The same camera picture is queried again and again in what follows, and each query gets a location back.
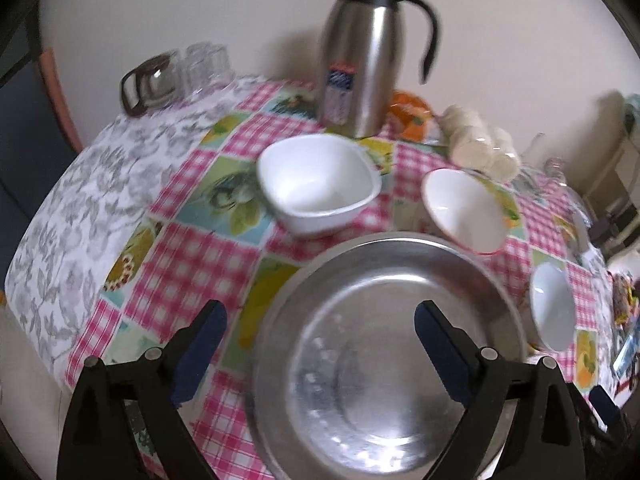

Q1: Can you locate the large metal plate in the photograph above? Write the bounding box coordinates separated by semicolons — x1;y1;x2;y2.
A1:
246;233;525;479

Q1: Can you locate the red rimmed floral bowl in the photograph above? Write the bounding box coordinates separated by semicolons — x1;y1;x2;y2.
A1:
413;168;508;256

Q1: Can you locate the white square bowl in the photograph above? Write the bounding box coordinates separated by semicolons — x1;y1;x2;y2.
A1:
256;133;382;238

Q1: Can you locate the small white round bowl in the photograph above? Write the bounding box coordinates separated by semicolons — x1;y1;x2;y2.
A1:
521;262;576;352

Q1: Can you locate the colourful candy packet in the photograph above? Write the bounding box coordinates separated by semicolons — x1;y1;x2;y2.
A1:
613;273;639;326

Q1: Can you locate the white chair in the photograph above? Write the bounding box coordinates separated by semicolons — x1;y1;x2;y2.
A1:
606;247;640;281

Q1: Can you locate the pink checkered fruit tablecloth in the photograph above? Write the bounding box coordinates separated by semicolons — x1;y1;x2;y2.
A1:
64;79;620;479

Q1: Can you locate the grey floral white cloth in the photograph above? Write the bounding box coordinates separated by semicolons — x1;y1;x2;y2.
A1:
4;76;265;382

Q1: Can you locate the clear glass mug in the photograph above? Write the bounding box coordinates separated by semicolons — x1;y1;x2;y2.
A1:
513;132;568;198

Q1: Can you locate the pack of white buns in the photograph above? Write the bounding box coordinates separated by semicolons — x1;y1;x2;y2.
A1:
439;105;522;183

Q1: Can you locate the orange snack packet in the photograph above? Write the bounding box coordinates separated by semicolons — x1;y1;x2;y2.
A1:
387;90;435;144

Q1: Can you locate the ribbed clear glass cup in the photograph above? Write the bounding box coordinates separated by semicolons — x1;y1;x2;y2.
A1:
183;41;235;100

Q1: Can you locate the stainless steel thermos jug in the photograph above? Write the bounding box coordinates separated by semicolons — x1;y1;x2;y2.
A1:
316;0;440;140

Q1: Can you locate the glass coffee carafe black handle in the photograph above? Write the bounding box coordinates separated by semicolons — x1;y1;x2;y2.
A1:
119;49;186;117

